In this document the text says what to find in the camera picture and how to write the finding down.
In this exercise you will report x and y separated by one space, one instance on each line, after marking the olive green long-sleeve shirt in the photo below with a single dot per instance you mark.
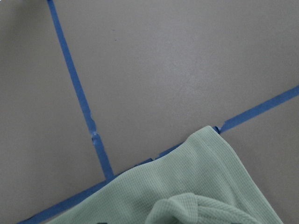
202 181

